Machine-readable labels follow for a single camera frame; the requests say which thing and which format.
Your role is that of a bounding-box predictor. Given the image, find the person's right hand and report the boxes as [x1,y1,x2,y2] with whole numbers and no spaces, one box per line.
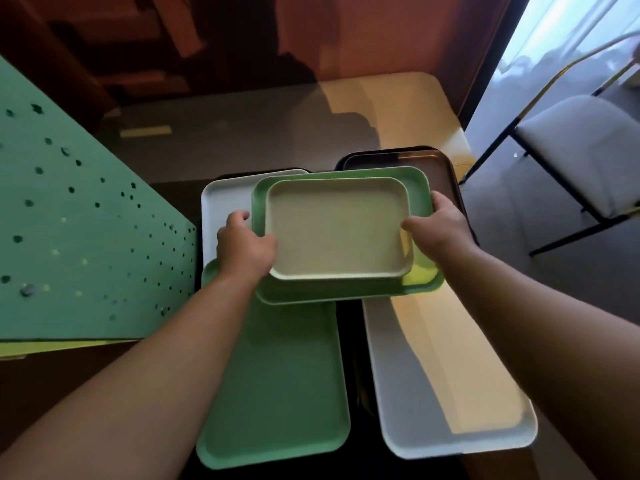
[401,191,482,268]

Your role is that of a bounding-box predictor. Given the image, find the person's left hand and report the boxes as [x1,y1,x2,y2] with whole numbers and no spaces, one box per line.
[216,211,279,286]

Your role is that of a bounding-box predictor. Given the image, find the small cream tray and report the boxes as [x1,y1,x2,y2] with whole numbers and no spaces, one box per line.
[264,177,415,281]

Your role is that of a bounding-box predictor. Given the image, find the medium green tray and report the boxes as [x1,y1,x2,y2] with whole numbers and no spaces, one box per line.
[251,166,446,306]

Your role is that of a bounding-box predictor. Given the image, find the person's left forearm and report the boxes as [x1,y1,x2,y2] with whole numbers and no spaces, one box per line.
[0,273,273,480]

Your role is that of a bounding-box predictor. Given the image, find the person's right forearm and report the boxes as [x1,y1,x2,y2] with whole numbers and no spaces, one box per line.
[436,245,640,480]

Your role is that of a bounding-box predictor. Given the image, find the medium white tray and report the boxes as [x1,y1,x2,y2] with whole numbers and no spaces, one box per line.
[201,169,312,268]

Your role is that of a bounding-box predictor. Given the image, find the dark brown tray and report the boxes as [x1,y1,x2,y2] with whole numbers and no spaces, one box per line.
[334,146,481,246]

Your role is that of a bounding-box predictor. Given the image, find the large mint green tray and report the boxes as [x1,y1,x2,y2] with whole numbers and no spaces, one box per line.
[195,258,351,470]

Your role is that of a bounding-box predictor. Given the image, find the black tray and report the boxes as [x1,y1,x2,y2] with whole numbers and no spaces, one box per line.
[179,298,472,480]

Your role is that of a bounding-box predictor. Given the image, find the large white tray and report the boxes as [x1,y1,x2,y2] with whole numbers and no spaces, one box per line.
[361,284,539,460]

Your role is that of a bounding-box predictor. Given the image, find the pale tape strip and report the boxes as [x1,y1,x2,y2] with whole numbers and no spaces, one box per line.
[119,125,174,140]

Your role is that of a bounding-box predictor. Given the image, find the green pegboard panel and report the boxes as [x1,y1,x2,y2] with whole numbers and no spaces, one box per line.
[0,55,199,343]

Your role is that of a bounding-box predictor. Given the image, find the black chair with grey cushion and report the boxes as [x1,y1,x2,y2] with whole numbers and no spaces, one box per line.
[458,31,640,258]

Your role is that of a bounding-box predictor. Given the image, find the yellow board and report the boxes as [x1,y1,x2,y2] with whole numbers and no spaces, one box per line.
[0,339,142,361]

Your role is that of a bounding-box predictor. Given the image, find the white curtain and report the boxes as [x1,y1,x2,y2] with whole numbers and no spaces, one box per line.
[497,0,640,75]

